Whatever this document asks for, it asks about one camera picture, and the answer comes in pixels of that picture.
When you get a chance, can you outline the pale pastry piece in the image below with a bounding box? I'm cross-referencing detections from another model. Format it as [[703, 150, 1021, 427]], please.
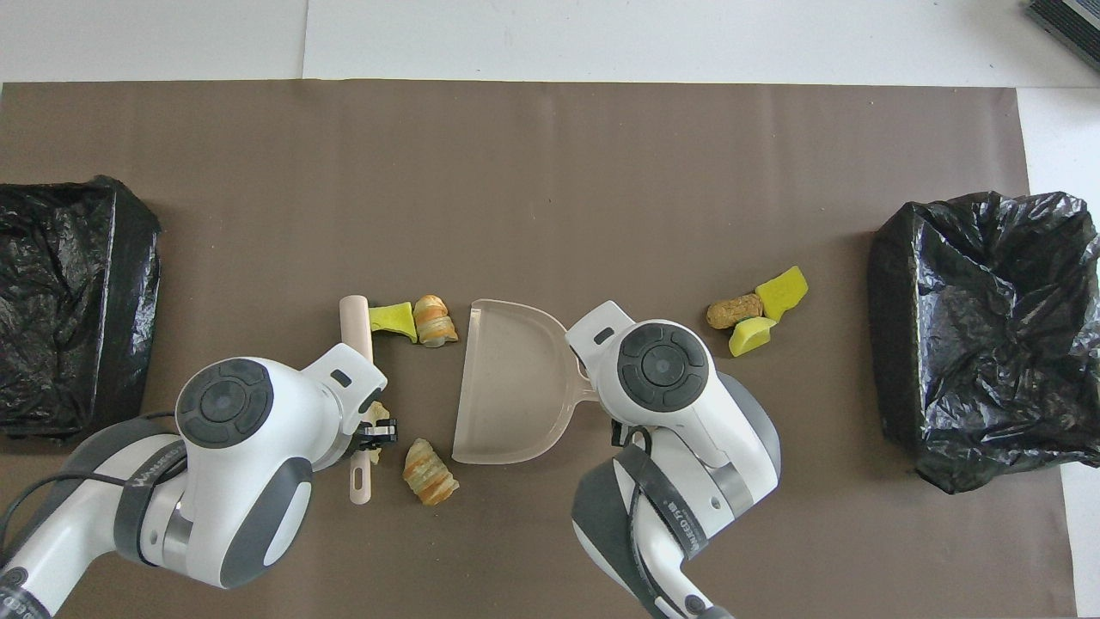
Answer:
[[361, 400, 393, 465]]

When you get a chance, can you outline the large striped croissant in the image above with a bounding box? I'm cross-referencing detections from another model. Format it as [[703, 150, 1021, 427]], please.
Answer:
[[403, 438, 460, 506]]

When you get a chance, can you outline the yellow sponge piece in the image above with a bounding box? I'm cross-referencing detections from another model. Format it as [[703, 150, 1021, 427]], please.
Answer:
[[370, 302, 419, 344], [728, 316, 777, 359], [755, 266, 810, 323]]

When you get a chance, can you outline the beige brush with black bristles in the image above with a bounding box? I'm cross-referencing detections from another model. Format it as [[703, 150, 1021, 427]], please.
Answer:
[[339, 296, 375, 506]]

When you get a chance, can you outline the small golden croissant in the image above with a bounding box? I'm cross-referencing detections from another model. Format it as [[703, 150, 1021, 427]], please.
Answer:
[[413, 295, 459, 347]]

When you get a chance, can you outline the pale pink plastic dustpan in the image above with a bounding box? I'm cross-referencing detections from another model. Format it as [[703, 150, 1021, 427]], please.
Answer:
[[452, 299, 598, 466]]

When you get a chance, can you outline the brown peanut-shaped bread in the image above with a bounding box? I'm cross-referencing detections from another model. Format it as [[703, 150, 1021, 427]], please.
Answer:
[[706, 293, 764, 330]]

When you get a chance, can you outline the black bin with taut bag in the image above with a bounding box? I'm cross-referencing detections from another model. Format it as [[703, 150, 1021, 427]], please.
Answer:
[[0, 175, 162, 444]]

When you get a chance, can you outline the black bin with crumpled bag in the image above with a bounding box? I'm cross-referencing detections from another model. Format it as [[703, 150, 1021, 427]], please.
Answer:
[[866, 191, 1100, 495]]

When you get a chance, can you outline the brown paper table mat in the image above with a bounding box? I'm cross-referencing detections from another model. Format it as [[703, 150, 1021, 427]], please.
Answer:
[[0, 80, 1079, 619]]

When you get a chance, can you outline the dark grey ribbed device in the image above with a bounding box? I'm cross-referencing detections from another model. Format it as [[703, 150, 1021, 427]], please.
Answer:
[[1024, 0, 1100, 71]]

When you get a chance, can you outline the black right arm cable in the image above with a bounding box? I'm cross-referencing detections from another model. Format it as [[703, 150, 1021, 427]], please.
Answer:
[[623, 424, 693, 616]]

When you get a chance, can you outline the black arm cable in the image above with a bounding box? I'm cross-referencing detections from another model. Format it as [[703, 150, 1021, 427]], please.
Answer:
[[0, 411, 186, 555], [623, 424, 693, 616]]

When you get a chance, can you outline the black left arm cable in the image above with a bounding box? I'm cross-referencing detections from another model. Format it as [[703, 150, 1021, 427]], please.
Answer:
[[0, 411, 186, 555]]

